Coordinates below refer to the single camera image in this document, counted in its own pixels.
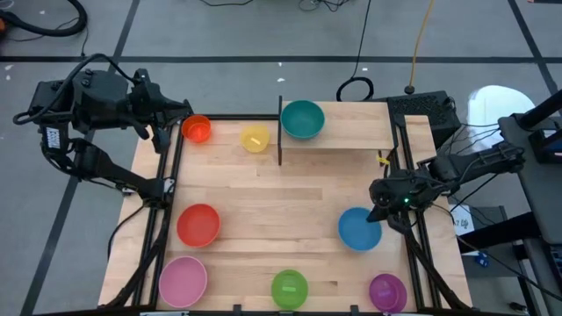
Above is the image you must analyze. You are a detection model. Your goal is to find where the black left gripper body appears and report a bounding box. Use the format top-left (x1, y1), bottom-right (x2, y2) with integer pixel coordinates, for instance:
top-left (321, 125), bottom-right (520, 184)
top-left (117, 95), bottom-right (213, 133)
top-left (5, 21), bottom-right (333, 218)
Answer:
top-left (139, 83), bottom-right (175, 131)

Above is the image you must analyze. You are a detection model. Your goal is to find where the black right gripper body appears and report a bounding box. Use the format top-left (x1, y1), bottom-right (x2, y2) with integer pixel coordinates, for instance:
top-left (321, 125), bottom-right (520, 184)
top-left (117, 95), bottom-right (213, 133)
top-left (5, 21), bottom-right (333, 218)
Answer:
top-left (369, 169), bottom-right (444, 214)

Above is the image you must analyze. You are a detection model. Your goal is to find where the orange translucent small bowl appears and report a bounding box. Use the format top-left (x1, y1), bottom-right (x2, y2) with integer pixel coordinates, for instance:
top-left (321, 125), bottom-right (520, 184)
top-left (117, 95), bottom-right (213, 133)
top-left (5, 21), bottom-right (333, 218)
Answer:
top-left (181, 114), bottom-right (213, 145)

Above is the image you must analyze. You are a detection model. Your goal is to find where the blue large bowl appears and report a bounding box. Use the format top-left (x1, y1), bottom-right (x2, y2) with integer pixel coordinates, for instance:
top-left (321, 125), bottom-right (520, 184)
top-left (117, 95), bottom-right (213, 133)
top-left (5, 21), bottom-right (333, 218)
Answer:
top-left (336, 206), bottom-right (384, 253)

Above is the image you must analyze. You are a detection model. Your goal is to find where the purple translucent small bowl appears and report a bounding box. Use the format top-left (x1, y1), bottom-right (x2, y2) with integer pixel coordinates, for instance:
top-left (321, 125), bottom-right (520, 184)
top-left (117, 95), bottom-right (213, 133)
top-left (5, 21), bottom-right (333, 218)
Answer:
top-left (368, 273), bottom-right (408, 314)

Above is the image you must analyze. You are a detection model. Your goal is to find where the yellow translucent small bowl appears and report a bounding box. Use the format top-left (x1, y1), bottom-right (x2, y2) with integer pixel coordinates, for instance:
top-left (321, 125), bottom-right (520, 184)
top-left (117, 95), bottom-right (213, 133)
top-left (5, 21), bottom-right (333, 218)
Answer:
top-left (239, 124), bottom-right (271, 154)

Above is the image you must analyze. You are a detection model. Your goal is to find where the red large bowl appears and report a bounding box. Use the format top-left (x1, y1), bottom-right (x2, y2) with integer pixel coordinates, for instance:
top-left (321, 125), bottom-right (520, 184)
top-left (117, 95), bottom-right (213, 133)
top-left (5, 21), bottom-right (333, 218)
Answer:
top-left (176, 203), bottom-right (222, 248)

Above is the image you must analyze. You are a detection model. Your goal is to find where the green translucent small bowl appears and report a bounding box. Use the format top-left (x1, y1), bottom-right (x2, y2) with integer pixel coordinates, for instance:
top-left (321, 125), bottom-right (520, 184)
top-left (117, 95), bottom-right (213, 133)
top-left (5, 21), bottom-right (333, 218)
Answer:
top-left (270, 269), bottom-right (310, 311)

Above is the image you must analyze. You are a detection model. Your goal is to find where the teal large bowl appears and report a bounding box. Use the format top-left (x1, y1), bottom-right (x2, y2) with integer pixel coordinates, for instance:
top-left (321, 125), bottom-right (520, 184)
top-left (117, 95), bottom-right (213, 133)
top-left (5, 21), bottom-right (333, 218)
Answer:
top-left (280, 99), bottom-right (327, 141)

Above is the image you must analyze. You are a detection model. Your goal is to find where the pink large bowl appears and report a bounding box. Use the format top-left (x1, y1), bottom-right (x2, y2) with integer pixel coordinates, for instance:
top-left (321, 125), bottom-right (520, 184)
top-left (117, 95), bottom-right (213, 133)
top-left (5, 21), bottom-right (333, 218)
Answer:
top-left (158, 255), bottom-right (209, 310)

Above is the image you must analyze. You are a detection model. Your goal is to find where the white paper sheet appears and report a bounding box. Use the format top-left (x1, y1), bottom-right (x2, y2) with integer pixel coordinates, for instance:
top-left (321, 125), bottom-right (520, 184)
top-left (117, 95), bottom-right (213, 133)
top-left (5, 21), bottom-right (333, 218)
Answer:
top-left (448, 204), bottom-right (476, 237)

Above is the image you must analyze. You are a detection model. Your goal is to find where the grey desk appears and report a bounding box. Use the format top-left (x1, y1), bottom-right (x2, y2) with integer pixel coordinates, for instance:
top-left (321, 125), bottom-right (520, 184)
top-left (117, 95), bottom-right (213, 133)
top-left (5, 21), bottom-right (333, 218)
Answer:
top-left (498, 111), bottom-right (562, 247)

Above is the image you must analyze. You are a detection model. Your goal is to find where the black desk device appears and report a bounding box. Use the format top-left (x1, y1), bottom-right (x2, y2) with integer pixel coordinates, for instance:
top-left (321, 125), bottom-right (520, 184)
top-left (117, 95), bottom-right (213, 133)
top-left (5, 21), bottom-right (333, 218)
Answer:
top-left (528, 126), bottom-right (562, 164)

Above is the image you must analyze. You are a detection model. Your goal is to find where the black metal table frame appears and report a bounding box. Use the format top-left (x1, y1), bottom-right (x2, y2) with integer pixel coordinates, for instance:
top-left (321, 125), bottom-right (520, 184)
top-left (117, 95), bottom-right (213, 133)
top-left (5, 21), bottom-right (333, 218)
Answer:
top-left (103, 112), bottom-right (473, 316)

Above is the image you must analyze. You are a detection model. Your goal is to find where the yellow hanging cable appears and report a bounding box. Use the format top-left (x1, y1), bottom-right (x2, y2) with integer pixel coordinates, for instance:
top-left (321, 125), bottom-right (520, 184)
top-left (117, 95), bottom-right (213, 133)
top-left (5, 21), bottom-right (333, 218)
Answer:
top-left (403, 0), bottom-right (436, 96)

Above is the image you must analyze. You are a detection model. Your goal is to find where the black coiled cable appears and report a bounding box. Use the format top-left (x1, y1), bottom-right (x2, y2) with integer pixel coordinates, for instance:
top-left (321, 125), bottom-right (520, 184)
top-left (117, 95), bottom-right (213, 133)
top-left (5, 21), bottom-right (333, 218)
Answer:
top-left (335, 0), bottom-right (375, 104)

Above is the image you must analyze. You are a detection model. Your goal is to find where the black thick hose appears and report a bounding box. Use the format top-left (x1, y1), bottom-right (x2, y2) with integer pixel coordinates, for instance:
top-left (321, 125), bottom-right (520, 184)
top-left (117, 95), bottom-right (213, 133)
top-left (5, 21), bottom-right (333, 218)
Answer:
top-left (0, 0), bottom-right (89, 38)

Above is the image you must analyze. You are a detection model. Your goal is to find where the black cable tangle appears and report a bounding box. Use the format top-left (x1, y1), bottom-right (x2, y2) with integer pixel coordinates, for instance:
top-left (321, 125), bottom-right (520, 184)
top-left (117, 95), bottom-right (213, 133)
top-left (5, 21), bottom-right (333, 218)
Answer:
top-left (298, 0), bottom-right (352, 13)

